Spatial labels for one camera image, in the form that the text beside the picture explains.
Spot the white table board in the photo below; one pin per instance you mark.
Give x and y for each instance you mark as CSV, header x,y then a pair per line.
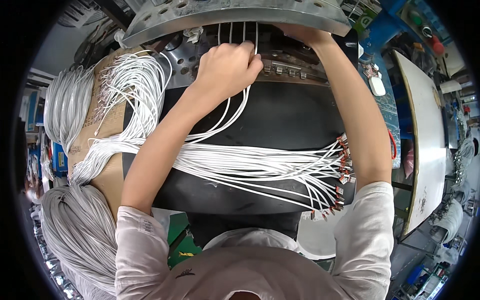
x,y
427,150

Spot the cluttered storage shelf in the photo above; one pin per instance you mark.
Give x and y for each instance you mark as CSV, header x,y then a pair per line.
x,y
35,108

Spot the person's left hand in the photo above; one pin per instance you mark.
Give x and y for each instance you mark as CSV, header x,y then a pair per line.
x,y
225,71

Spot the control box with buttons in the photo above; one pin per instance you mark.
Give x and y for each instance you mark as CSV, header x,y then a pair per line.
x,y
425,26

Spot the black rubber work mat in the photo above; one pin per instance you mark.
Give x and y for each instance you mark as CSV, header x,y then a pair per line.
x,y
285,116

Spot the person's right hand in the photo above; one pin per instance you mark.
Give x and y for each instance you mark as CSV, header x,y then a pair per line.
x,y
305,35

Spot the perforated steel base plate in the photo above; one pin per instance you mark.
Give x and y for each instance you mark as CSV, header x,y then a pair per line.
x,y
182,62

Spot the pile of small connectors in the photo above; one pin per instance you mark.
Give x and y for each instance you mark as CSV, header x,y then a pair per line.
x,y
370,70

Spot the white crumpled cloth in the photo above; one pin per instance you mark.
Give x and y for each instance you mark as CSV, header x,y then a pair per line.
x,y
194,34

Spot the curved steel machine plate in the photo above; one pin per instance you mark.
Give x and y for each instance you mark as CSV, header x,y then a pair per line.
x,y
232,13

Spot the white round stool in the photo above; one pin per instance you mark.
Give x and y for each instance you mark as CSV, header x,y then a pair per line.
x,y
317,236

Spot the brown cardboard box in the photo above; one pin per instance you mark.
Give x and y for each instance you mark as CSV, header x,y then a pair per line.
x,y
107,120

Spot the blue machine frame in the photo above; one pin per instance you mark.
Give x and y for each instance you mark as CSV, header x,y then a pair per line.
x,y
382,41

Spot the metal clamp fixture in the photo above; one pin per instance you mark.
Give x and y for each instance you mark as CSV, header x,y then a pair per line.
x,y
288,69

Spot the white oval device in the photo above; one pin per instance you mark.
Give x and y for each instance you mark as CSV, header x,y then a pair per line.
x,y
377,86

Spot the person's body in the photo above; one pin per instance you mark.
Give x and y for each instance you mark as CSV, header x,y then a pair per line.
x,y
262,270

